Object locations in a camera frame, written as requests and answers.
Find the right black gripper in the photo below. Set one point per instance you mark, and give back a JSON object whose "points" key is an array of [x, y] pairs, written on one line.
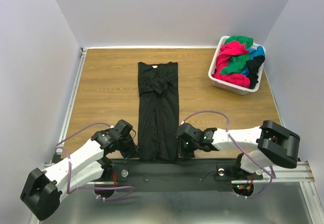
{"points": [[183, 150]]}

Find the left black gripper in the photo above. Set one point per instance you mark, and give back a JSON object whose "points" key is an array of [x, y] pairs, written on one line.
{"points": [[132, 149]]}

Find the black t shirt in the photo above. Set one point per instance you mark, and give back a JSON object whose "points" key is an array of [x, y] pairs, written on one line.
{"points": [[253, 67], [158, 111]]}

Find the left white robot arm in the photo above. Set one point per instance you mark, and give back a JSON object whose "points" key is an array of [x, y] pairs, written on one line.
{"points": [[86, 168]]}

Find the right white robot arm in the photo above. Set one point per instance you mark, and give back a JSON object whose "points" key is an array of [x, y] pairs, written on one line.
{"points": [[270, 144]]}

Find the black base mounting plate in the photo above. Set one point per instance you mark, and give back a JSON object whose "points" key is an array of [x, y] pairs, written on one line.
{"points": [[183, 176]]}

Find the white plastic laundry basket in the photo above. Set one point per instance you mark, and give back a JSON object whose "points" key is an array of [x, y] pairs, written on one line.
{"points": [[228, 86]]}

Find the green t shirt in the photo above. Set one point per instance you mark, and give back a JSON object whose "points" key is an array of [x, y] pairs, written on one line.
{"points": [[234, 54]]}

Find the black t shirt in basket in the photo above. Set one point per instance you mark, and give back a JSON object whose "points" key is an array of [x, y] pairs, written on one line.
{"points": [[253, 67]]}

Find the pink t shirt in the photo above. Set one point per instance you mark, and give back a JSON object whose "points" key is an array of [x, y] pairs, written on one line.
{"points": [[235, 78]]}

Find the blue t shirt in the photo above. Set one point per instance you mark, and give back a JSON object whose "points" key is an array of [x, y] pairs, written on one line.
{"points": [[259, 51]]}

